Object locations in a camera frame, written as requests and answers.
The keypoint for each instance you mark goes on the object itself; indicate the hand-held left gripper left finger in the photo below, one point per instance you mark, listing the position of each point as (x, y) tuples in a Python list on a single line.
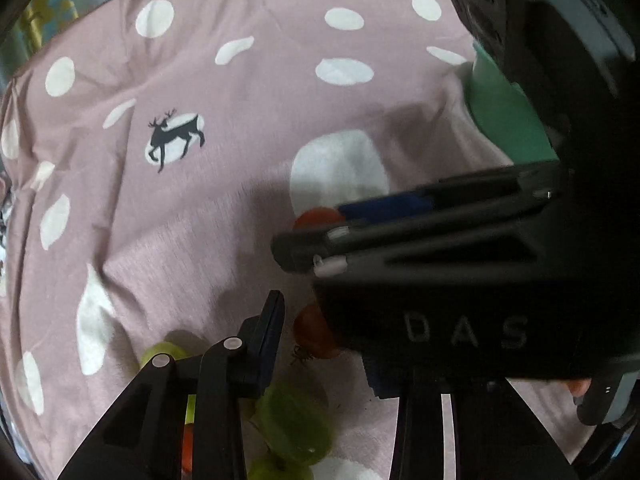
[(272, 340)]

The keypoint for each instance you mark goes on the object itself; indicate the pink polka dot deer blanket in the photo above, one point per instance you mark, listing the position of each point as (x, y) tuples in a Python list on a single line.
[(225, 85)]

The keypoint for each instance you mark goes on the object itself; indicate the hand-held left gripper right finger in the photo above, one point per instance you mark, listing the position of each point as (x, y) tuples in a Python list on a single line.
[(382, 380)]

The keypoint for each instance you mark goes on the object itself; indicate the green bowl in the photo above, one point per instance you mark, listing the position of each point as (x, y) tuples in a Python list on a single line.
[(500, 115)]

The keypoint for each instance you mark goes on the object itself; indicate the person's right hand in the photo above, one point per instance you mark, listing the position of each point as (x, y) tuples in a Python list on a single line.
[(577, 387)]

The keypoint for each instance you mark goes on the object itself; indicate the yellow patterned curtain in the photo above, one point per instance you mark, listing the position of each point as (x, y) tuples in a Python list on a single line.
[(45, 10)]

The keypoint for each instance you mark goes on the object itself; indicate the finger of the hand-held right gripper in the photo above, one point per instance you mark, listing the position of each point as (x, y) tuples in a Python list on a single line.
[(300, 252), (390, 206)]

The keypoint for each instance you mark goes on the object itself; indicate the green jujube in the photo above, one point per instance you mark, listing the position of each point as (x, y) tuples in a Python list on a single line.
[(295, 425), (170, 347), (280, 470)]

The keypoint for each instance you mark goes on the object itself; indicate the red cherry tomato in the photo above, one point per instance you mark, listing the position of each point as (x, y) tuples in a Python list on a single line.
[(310, 332), (315, 220)]

